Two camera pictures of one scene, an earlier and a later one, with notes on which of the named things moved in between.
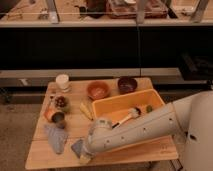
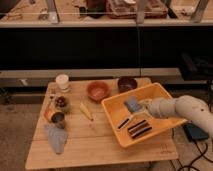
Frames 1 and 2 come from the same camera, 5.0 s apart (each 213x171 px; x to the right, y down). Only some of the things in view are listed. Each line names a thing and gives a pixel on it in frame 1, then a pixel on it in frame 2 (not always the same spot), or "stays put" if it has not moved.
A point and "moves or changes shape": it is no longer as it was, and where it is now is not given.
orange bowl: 98,89 stays put
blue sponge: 77,148 to 132,104
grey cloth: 57,137 stays put
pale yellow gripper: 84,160 to 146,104
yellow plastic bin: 113,108 moves or changes shape
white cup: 62,80 stays put
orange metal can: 53,115 stays put
